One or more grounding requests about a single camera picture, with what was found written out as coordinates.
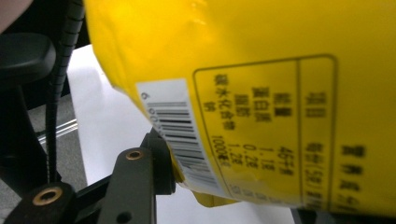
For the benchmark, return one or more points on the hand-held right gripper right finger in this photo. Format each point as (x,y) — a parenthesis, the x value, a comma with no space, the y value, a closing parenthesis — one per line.
(308,219)

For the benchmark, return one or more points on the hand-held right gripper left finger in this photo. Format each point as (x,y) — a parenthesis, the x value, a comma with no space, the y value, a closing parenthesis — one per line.
(162,174)

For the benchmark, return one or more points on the yellow pouch with green cap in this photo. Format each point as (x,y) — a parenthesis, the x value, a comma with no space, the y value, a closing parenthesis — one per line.
(249,37)

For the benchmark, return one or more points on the metal floor rail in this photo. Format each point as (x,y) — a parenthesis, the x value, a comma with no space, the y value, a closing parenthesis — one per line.
(62,129)

